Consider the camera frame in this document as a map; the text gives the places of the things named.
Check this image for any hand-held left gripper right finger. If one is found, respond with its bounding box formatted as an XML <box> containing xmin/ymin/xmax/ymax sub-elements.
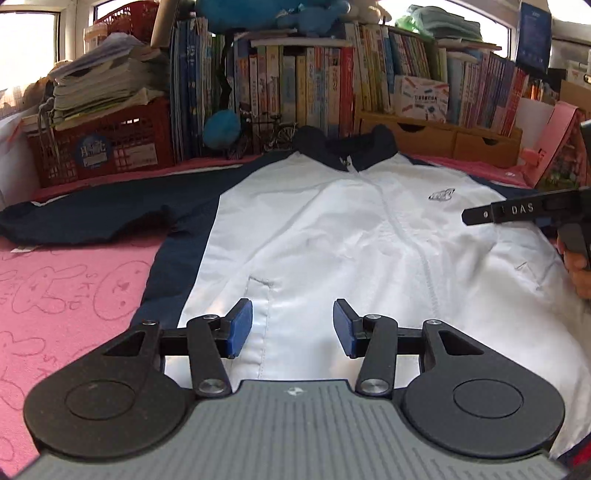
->
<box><xmin>332</xmin><ymin>298</ymin><xmax>485</xmax><ymax>398</ymax></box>

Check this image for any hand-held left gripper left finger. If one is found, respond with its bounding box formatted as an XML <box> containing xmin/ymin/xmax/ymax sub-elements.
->
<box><xmin>100</xmin><ymin>298</ymin><xmax>254</xmax><ymax>398</ymax></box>

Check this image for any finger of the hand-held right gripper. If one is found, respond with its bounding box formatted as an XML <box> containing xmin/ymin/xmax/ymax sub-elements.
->
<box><xmin>462</xmin><ymin>186</ymin><xmax>591</xmax><ymax>227</ymax></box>

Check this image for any navy and white jacket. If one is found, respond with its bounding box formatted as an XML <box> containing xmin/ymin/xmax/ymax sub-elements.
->
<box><xmin>0</xmin><ymin>124</ymin><xmax>591</xmax><ymax>457</ymax></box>

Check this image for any person's right hand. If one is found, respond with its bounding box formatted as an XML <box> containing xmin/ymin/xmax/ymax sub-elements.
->
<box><xmin>556</xmin><ymin>235</ymin><xmax>591</xmax><ymax>302</ymax></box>

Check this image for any pink triangular toy house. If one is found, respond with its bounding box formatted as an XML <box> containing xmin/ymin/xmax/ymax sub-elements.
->
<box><xmin>522</xmin><ymin>102</ymin><xmax>591</xmax><ymax>190</ymax></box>

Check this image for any white paper sheet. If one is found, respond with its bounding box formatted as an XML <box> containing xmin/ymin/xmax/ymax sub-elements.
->
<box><xmin>515</xmin><ymin>97</ymin><xmax>555</xmax><ymax>139</ymax></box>

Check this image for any wooden drawer organizer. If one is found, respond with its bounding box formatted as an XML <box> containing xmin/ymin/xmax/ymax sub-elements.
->
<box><xmin>355</xmin><ymin>111</ymin><xmax>523</xmax><ymax>169</ymax></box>

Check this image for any row of pink red books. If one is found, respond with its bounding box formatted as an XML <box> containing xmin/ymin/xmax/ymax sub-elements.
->
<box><xmin>445</xmin><ymin>48</ymin><xmax>529</xmax><ymax>137</ymax></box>

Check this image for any white printed cardboard box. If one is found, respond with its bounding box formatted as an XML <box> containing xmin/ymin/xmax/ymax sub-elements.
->
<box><xmin>394</xmin><ymin>75</ymin><xmax>451</xmax><ymax>123</ymax></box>

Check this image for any pink rabbit-print blanket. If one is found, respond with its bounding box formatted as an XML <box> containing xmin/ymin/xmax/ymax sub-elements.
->
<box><xmin>0</xmin><ymin>154</ymin><xmax>591</xmax><ymax>467</ymax></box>

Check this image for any row of yellow green books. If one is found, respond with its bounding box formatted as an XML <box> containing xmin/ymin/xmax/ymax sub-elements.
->
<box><xmin>353</xmin><ymin>21</ymin><xmax>451</xmax><ymax>123</ymax></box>

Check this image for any miniature bicycle model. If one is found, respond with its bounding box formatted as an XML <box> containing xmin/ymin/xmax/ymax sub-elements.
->
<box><xmin>226</xmin><ymin>113</ymin><xmax>300</xmax><ymax>160</ymax></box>

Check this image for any blue pompom ball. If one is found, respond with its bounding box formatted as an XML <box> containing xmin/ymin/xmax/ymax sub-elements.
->
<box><xmin>204</xmin><ymin>109</ymin><xmax>241</xmax><ymax>149</ymax></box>

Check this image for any stack of green cloths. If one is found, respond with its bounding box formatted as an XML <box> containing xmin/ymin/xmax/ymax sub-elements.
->
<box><xmin>397</xmin><ymin>4</ymin><xmax>483</xmax><ymax>40</ymax></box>

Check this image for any large red plastic basket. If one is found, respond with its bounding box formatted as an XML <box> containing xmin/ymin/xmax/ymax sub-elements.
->
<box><xmin>27</xmin><ymin>99</ymin><xmax>176</xmax><ymax>188</ymax></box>

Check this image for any pink white rabbit plush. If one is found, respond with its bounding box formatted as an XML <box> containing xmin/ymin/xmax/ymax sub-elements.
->
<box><xmin>355</xmin><ymin>0</ymin><xmax>393</xmax><ymax>21</ymax></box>

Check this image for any row of tall colourful books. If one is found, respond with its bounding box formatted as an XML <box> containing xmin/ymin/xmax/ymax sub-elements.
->
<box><xmin>168</xmin><ymin>16</ymin><xmax>356</xmax><ymax>162</ymax></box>

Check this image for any blue cat plush toy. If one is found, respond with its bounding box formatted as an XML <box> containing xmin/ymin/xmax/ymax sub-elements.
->
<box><xmin>272</xmin><ymin>0</ymin><xmax>352</xmax><ymax>38</ymax></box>

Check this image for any white paper bag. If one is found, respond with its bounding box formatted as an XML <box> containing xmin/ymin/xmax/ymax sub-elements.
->
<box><xmin>0</xmin><ymin>115</ymin><xmax>42</xmax><ymax>210</ymax></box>

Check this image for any stack of papers and booklets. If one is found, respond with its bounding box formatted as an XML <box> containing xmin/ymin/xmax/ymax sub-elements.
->
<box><xmin>48</xmin><ymin>34</ymin><xmax>171</xmax><ymax>125</ymax></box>

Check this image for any cardboard tube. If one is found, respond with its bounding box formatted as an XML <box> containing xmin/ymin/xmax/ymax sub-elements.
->
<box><xmin>150</xmin><ymin>0</ymin><xmax>181</xmax><ymax>47</ymax></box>

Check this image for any small red plastic basket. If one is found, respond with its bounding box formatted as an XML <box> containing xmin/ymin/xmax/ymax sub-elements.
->
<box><xmin>95</xmin><ymin>0</ymin><xmax>160</xmax><ymax>28</ymax></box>

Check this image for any black strap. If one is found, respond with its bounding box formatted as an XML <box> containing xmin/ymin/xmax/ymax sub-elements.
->
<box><xmin>216</xmin><ymin>30</ymin><xmax>236</xmax><ymax>114</ymax></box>

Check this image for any grey braided cord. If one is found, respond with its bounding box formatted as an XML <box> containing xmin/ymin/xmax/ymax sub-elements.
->
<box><xmin>37</xmin><ymin>97</ymin><xmax>58</xmax><ymax>155</ymax></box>

